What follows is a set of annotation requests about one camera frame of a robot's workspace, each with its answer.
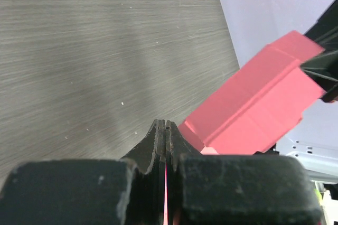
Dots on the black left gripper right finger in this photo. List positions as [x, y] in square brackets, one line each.
[235, 189]

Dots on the pink paper box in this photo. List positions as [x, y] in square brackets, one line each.
[259, 104]

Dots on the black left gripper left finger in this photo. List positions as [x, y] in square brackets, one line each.
[129, 190]

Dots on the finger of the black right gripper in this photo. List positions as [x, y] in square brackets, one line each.
[324, 31]
[323, 70]

